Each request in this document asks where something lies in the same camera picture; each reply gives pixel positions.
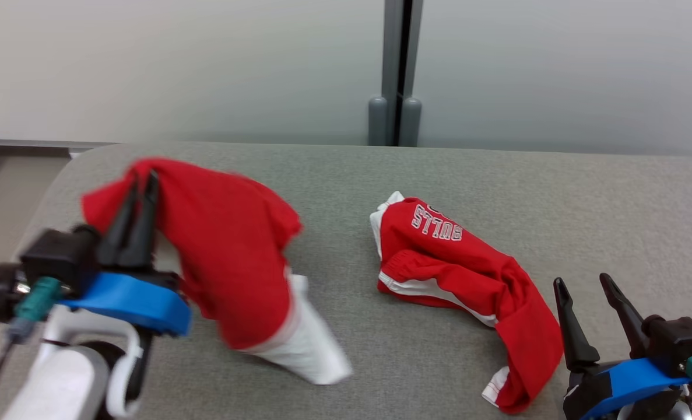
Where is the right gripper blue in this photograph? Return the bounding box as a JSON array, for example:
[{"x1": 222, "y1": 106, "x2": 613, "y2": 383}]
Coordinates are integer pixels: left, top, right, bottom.
[{"x1": 553, "y1": 272, "x2": 691, "y2": 420}]

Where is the grey wall baseboard strip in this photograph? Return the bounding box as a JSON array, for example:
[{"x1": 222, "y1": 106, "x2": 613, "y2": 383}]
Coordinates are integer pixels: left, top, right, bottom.
[{"x1": 0, "y1": 139, "x2": 116, "y2": 159}]

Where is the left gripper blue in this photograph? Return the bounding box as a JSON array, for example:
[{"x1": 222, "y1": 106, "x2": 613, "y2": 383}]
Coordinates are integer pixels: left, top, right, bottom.
[{"x1": 60, "y1": 170, "x2": 192, "y2": 338}]

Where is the red shorts white Bulls lettering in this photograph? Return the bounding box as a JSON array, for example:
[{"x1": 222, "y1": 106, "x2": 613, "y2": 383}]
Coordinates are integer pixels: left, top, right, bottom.
[{"x1": 369, "y1": 191, "x2": 564, "y2": 415}]

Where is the red garment wide white panel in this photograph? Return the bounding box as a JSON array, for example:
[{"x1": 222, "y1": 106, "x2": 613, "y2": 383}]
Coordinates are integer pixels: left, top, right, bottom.
[{"x1": 81, "y1": 156, "x2": 354, "y2": 386}]

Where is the grey rounded post foot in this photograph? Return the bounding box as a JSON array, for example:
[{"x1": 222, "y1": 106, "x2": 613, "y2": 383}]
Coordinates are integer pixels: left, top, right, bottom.
[
  {"x1": 401, "y1": 97, "x2": 423, "y2": 147},
  {"x1": 368, "y1": 96, "x2": 389, "y2": 146}
]

